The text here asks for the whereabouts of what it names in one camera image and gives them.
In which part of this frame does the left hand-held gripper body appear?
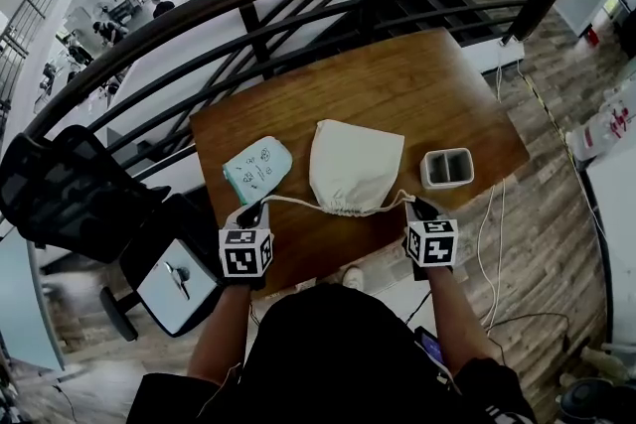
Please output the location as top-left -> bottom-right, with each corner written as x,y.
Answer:
217,225 -> 276,290

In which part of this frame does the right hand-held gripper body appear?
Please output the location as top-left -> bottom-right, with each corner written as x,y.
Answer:
402,217 -> 459,269

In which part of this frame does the cream drawstring cloth bag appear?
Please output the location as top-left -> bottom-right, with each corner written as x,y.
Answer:
260,118 -> 416,218

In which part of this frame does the person's left forearm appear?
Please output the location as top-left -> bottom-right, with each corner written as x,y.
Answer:
187,285 -> 252,382

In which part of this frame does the person's right forearm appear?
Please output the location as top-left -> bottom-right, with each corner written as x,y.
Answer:
426,265 -> 501,374

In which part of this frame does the white plastic bag red print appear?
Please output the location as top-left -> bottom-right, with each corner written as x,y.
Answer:
565,86 -> 636,164

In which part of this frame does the white two-compartment container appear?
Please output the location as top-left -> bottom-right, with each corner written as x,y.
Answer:
419,147 -> 475,191

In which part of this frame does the mint printed pouch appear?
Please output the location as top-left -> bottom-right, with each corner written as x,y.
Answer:
222,135 -> 295,207

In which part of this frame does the white drawer cabinet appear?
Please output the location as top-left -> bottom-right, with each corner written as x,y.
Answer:
134,237 -> 223,339

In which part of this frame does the person's right white shoe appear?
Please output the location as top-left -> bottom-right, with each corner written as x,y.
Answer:
341,265 -> 364,289

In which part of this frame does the small tablet screen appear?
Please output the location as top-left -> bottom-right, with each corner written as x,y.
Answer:
413,325 -> 446,366

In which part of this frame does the person's black shirt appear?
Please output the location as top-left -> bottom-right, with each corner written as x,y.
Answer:
126,282 -> 539,424

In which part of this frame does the white low box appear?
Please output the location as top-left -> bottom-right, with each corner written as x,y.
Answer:
461,39 -> 526,76

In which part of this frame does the black mesh office chair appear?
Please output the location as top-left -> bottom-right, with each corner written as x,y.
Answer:
0,124 -> 223,344

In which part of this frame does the dark staircase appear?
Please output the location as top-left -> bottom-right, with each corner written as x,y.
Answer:
377,0 -> 534,47

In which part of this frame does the black balcony balustrade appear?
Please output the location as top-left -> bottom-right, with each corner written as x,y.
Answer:
0,0 -> 74,116

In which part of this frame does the white power cable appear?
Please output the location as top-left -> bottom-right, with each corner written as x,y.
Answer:
476,177 -> 509,330

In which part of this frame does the black cable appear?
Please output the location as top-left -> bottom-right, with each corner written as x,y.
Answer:
484,311 -> 573,350

